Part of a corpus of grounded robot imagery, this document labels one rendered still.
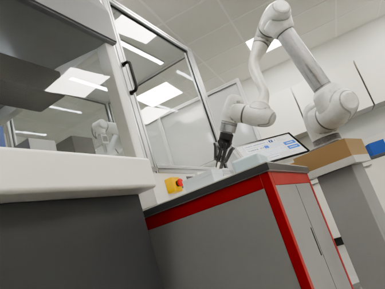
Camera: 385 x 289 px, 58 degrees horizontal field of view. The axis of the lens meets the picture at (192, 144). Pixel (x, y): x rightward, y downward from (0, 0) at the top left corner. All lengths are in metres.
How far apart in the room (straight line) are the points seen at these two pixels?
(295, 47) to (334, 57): 3.84
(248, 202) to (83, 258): 0.51
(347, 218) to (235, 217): 0.99
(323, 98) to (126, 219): 1.22
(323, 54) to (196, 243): 4.92
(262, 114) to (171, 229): 0.84
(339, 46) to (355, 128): 1.29
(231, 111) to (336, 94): 0.53
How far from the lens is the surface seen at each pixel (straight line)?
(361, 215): 2.00
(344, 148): 1.94
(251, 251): 1.13
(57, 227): 0.92
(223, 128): 1.89
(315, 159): 2.00
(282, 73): 5.82
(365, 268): 2.06
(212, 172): 1.21
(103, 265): 1.00
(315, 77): 1.96
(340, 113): 1.88
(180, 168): 1.84
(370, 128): 5.55
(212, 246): 1.18
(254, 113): 1.83
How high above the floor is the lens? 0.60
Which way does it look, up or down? 15 degrees up
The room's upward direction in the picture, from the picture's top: 18 degrees counter-clockwise
